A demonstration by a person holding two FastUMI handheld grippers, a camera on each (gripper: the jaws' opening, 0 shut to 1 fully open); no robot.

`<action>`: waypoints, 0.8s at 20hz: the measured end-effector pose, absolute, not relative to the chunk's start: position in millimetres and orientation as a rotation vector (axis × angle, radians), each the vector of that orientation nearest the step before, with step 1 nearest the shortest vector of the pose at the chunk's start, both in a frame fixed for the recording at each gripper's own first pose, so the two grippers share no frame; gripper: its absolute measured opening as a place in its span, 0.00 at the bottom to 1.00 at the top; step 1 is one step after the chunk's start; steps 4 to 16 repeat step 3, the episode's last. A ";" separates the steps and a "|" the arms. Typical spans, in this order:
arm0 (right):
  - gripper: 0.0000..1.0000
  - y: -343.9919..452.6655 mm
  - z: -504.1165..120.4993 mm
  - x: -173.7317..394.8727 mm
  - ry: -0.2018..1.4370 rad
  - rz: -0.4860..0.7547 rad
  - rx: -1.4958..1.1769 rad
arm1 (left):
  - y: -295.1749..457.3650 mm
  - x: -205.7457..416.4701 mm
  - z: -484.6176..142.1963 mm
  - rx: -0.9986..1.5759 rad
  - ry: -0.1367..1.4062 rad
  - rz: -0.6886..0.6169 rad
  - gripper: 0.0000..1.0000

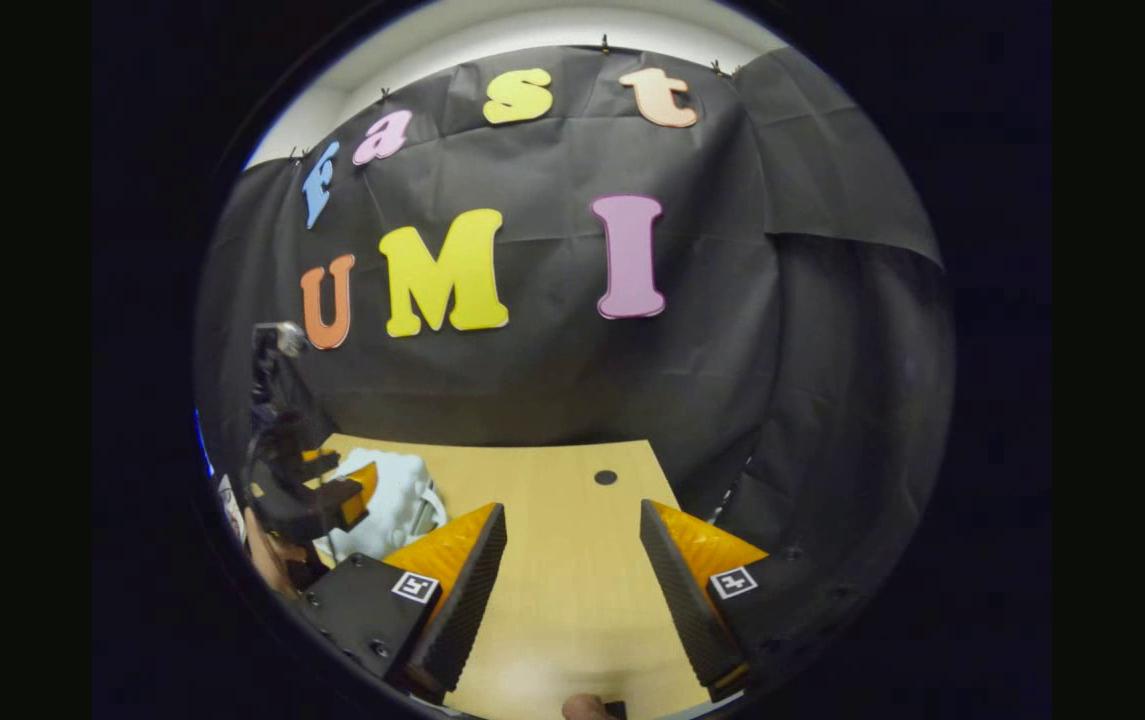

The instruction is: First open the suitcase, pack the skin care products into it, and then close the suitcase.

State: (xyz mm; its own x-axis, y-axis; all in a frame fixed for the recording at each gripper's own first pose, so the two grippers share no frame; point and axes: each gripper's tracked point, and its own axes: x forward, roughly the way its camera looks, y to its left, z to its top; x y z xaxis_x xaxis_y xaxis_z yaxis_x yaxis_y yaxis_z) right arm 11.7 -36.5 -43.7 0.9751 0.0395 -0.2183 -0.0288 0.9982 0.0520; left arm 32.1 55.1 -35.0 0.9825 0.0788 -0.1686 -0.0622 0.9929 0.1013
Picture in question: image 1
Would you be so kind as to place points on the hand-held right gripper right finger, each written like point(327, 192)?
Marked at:
point(682, 600)

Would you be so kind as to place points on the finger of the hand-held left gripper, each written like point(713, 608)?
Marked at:
point(337, 502)
point(320, 462)

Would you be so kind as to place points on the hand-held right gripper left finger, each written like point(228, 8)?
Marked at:
point(462, 610)

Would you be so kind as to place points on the light blue suitcase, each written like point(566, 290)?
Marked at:
point(397, 500)

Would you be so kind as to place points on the black backdrop cloth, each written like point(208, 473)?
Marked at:
point(552, 380)

